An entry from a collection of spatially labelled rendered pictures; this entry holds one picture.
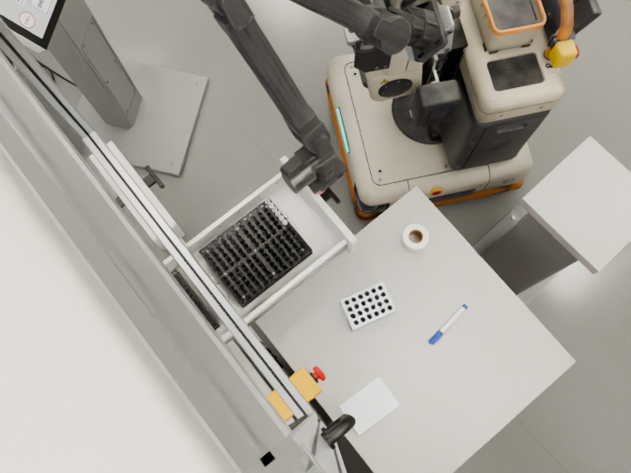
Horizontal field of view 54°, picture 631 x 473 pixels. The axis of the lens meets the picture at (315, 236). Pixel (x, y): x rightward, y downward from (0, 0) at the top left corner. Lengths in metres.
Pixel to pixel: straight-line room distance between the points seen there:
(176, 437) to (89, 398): 0.07
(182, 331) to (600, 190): 1.59
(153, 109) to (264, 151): 0.50
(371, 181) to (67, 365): 1.88
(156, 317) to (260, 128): 2.25
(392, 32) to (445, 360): 0.83
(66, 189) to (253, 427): 0.21
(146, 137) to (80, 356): 2.25
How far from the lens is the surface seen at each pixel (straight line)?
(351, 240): 1.52
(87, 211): 0.47
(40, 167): 0.48
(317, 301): 1.66
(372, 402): 1.63
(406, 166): 2.30
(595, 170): 1.91
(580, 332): 2.61
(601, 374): 2.62
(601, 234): 1.86
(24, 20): 1.83
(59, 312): 0.48
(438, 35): 1.44
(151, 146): 2.66
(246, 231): 1.60
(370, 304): 1.63
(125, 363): 0.45
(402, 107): 2.40
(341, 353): 1.65
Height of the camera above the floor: 2.40
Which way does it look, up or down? 75 degrees down
